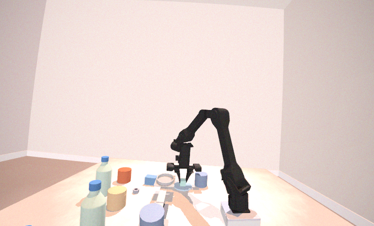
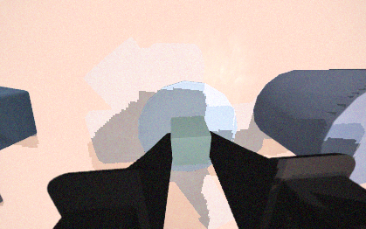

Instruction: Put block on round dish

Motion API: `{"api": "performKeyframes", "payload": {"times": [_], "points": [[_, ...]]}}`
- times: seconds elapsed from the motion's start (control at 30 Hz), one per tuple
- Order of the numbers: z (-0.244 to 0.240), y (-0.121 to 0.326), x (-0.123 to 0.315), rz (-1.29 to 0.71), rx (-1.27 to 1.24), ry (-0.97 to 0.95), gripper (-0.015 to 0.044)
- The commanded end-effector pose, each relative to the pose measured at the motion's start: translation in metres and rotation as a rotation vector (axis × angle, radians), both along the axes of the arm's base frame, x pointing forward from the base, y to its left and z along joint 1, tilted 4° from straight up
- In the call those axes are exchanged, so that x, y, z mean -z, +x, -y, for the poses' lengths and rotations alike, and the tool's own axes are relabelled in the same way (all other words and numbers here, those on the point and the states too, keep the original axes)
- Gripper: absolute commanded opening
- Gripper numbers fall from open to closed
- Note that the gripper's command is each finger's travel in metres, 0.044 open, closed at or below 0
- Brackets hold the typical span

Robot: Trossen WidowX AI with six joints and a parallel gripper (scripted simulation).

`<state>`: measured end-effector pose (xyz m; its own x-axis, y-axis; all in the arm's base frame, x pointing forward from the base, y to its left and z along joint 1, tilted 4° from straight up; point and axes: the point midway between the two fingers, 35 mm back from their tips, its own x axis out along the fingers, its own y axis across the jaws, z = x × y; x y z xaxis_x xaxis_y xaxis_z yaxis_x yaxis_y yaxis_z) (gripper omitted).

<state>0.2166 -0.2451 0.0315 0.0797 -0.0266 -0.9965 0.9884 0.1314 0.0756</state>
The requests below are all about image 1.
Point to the peach cylinder with pale yellow top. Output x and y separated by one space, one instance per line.
116 198

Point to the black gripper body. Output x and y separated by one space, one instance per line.
184 162

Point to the orange cylinder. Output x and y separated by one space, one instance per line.
124 175

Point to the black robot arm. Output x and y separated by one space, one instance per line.
232 175

